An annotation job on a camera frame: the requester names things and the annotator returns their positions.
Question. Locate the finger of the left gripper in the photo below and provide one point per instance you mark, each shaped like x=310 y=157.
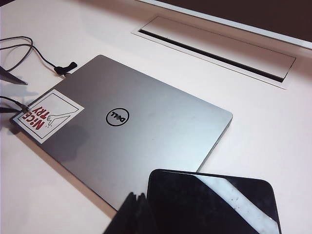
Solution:
x=12 y=76
x=9 y=109

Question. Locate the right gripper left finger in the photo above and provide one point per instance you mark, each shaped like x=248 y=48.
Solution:
x=126 y=217

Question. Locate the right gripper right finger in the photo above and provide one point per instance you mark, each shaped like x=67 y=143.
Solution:
x=146 y=219

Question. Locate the black smartphone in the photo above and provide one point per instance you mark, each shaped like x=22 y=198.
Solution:
x=195 y=207

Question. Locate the white Nice Try sticker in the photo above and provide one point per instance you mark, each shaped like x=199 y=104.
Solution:
x=56 y=109

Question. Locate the silver Dell laptop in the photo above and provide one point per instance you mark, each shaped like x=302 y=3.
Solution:
x=151 y=136

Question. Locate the brown desk partition panel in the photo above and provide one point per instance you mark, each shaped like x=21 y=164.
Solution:
x=268 y=12

